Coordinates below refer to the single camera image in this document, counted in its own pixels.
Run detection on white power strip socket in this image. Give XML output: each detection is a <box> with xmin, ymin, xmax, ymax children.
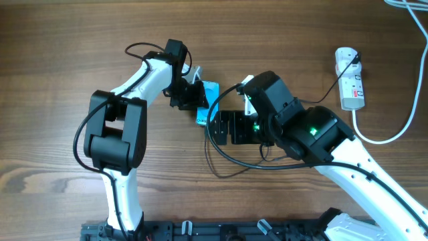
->
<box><xmin>335</xmin><ymin>47</ymin><xmax>365</xmax><ymax>110</ymax></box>

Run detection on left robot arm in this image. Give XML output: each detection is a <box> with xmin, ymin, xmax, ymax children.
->
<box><xmin>73</xmin><ymin>39</ymin><xmax>209</xmax><ymax>240</ymax></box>

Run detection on black USB charging cable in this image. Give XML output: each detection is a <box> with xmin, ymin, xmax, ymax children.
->
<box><xmin>203</xmin><ymin>50</ymin><xmax>362</xmax><ymax>179</ymax></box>

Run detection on white power strip cord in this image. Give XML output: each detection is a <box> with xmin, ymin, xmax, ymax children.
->
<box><xmin>351</xmin><ymin>0</ymin><xmax>428</xmax><ymax>145</ymax></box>

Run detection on white cables at corner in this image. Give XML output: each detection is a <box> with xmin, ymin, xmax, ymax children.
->
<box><xmin>383</xmin><ymin>0</ymin><xmax>428</xmax><ymax>13</ymax></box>

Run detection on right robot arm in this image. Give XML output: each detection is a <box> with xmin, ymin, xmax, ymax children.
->
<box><xmin>225</xmin><ymin>71</ymin><xmax>427</xmax><ymax>240</ymax></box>

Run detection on teal screen smartphone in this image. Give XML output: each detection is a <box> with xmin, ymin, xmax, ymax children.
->
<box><xmin>195</xmin><ymin>81</ymin><xmax>220</xmax><ymax>126</ymax></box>

